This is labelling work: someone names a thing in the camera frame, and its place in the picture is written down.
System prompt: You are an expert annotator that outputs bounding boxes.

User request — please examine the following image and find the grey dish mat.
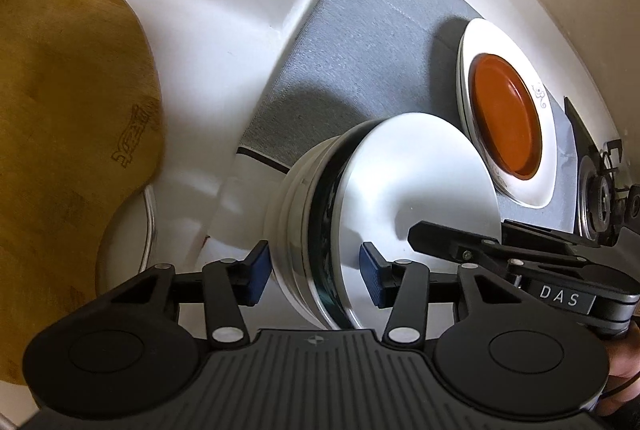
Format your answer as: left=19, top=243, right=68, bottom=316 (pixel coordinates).
left=235, top=0, right=577, bottom=231

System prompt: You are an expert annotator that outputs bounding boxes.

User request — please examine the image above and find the person's right hand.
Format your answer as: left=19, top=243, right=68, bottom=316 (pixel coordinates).
left=597, top=339, right=640, bottom=417

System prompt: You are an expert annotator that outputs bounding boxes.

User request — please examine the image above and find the black pot support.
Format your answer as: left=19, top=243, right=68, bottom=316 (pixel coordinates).
left=594, top=139, right=640, bottom=231

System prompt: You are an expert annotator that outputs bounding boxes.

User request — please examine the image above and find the cream bowl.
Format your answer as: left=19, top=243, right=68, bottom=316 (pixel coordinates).
left=272, top=137, right=341, bottom=311

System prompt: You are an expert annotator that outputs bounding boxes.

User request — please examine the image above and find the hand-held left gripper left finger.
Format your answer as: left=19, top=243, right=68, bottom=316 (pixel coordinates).
left=99, top=240, right=272, bottom=345

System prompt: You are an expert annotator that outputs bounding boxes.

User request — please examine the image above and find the large white floral square plate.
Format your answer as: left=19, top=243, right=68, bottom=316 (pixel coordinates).
left=459, top=20, right=558, bottom=211

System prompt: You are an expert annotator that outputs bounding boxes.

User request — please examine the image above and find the wooden cutting board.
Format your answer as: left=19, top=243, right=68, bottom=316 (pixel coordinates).
left=0, top=0, right=167, bottom=386

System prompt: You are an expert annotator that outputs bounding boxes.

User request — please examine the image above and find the teal striped bowl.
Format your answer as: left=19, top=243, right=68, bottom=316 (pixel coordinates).
left=287, top=145, right=346, bottom=326

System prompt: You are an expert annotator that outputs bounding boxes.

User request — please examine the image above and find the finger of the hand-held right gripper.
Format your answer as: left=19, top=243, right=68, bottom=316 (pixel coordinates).
left=501, top=218, right=626, bottom=257
left=407, top=220, right=518, bottom=269

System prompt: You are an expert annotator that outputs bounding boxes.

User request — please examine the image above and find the round gas burner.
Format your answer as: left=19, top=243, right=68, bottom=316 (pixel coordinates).
left=578, top=154, right=618, bottom=243

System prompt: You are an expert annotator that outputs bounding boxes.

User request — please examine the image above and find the stack of white plates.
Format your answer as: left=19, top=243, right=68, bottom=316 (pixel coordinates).
left=309, top=112, right=502, bottom=331

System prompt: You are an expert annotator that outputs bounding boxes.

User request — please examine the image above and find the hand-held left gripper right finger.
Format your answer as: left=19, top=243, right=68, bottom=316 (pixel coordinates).
left=359, top=242, right=508, bottom=345

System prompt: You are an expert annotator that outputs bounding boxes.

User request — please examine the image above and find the orange-brown round plate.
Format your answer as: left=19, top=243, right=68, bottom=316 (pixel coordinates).
left=469, top=53, right=544, bottom=181

